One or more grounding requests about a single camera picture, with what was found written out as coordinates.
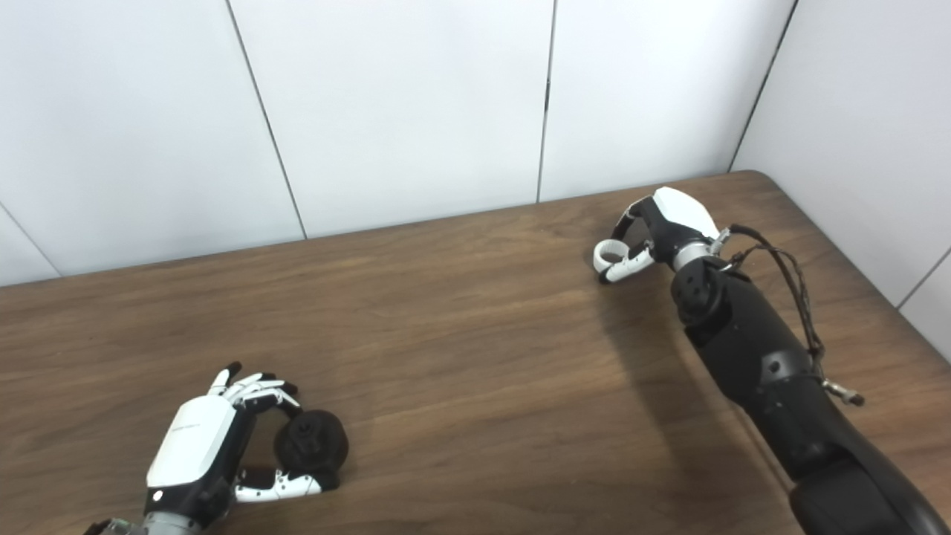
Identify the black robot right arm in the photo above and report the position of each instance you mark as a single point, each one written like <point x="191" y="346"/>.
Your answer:
<point x="765" y="364"/>

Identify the round black part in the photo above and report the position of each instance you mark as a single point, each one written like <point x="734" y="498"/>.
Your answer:
<point x="316" y="442"/>

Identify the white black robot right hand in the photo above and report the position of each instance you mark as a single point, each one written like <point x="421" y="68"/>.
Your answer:
<point x="683" y="215"/>

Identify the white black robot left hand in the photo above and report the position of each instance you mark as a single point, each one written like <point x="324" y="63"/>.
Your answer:
<point x="193" y="438"/>

